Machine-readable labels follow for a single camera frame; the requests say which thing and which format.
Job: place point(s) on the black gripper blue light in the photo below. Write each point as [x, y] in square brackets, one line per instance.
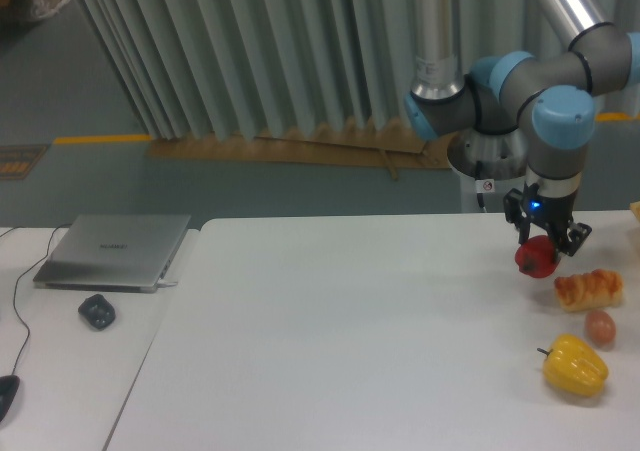
[552, 214]

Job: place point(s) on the red bell pepper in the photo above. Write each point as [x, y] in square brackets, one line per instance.
[537, 257]

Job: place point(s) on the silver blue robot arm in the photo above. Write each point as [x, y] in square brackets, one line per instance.
[551, 102]

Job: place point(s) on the wicker basket edge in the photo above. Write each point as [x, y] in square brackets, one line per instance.
[634, 207]

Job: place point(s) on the glazed bread loaf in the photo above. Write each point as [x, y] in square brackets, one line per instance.
[599, 288]

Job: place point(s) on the brown egg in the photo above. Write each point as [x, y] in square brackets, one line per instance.
[600, 328]

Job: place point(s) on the yellow bell pepper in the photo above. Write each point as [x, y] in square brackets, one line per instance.
[572, 366]

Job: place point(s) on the flat brown cardboard sheet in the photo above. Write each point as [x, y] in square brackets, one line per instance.
[393, 148]

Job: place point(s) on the grey folding partition screen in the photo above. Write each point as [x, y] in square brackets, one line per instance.
[247, 66]

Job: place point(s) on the silver closed laptop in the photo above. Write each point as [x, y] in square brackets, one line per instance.
[114, 252]

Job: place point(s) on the black computer mouse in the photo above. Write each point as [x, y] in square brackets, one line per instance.
[9, 385]

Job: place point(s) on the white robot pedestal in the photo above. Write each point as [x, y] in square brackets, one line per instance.
[488, 166]

